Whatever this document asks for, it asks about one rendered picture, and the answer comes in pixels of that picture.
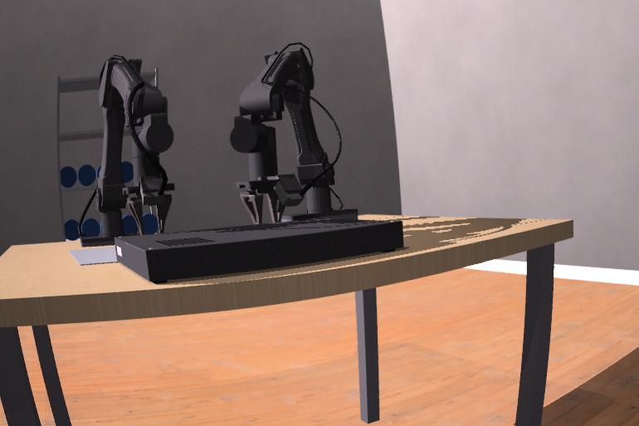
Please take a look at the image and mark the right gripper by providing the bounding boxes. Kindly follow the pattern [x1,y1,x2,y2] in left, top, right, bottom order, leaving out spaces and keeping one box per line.
[123,156,172,235]

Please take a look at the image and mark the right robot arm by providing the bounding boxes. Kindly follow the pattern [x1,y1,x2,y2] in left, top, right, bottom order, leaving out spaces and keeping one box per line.
[80,59,173,243]

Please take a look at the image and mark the grey flat mat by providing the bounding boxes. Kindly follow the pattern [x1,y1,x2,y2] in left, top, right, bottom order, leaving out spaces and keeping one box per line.
[68,247,118,266]

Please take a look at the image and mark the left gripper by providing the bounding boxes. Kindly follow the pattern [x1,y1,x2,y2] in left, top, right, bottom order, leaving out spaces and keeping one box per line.
[236,152,302,224]

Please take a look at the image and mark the black metal enclosure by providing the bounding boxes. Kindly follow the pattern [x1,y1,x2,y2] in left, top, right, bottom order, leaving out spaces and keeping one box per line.
[115,218,403,284]

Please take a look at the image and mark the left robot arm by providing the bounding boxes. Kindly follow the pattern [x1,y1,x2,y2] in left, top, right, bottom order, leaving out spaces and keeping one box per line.
[230,47,358,220]

